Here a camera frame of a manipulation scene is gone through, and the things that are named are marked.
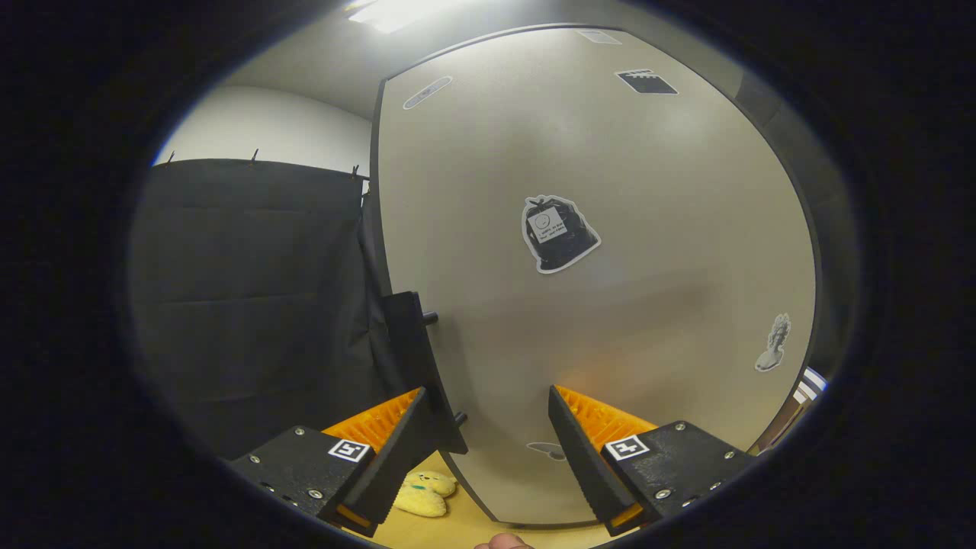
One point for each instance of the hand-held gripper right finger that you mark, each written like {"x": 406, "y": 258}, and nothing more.
{"x": 579, "y": 457}

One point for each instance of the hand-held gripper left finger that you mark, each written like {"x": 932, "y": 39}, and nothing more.
{"x": 396, "y": 457}

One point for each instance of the beige cabinet door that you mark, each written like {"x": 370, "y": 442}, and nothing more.
{"x": 648, "y": 320}

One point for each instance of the yellow plush toy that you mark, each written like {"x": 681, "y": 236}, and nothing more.
{"x": 423, "y": 496}

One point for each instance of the black backdrop cloth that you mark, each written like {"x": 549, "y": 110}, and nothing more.
{"x": 244, "y": 305}

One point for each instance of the large ceiling light panel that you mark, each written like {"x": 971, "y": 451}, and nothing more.
{"x": 396, "y": 11}

